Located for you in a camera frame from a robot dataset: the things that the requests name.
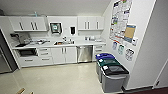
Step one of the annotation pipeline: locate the stainless steel dishwasher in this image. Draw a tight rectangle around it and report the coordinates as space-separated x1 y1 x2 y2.
76 45 95 64

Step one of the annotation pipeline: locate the white drawer stack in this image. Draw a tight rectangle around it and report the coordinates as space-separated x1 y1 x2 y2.
37 47 55 66
92 43 107 61

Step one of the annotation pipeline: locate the stainless steel sink basin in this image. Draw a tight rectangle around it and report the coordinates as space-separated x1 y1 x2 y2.
53 40 75 46

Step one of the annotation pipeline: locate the white sink base cabinet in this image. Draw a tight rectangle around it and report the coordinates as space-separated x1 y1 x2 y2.
50 45 79 65

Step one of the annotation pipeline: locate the green lidded waste bin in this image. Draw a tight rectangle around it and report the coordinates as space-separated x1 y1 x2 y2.
98 58 121 86

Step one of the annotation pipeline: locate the steel paper towel dispenser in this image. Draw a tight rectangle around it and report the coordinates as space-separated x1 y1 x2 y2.
49 22 64 35

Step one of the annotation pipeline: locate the grey black-lidded waste bin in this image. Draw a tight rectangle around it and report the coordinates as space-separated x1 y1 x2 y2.
101 64 131 94

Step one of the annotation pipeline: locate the brown and blue poster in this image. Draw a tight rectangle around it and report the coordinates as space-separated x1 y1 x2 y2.
123 23 137 45

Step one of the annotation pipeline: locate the dish rack with dishes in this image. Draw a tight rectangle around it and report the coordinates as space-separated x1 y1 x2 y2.
23 38 48 46

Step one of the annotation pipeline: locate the white drawer under microwave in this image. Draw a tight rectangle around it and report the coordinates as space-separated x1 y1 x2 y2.
18 56 41 68

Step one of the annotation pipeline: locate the bottle on cabinet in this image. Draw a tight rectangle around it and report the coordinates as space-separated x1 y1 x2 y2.
33 11 39 18

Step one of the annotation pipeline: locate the stainless steel refrigerator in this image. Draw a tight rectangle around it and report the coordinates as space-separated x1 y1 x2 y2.
0 29 18 75

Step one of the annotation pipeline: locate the white wall control box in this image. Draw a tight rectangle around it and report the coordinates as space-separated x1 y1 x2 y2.
131 37 140 47

